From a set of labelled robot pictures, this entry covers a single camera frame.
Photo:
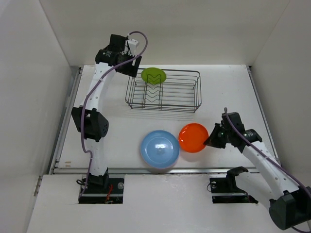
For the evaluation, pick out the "blue plate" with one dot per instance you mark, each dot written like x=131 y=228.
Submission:
x=160 y=149

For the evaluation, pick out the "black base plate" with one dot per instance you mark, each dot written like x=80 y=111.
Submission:
x=222 y=193
x=98 y=194

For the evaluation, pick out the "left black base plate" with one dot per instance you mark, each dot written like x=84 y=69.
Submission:
x=98 y=194

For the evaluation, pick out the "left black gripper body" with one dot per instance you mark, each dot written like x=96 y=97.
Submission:
x=127 y=68

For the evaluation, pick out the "wire dish rack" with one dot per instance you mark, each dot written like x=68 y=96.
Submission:
x=181 y=92

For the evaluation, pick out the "orange plate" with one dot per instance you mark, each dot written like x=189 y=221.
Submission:
x=191 y=137

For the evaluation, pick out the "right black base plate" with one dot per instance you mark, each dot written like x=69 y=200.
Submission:
x=222 y=193

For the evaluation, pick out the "aluminium rail front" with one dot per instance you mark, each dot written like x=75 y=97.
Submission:
x=57 y=170

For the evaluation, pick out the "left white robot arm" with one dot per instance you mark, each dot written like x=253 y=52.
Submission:
x=88 y=117

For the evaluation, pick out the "pink plate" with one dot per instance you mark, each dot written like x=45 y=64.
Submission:
x=176 y=162

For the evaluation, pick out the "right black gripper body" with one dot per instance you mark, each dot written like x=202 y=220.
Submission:
x=220 y=136

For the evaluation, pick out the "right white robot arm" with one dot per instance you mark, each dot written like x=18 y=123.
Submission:
x=287 y=200

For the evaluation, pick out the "green plate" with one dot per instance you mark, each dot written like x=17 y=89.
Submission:
x=153 y=75

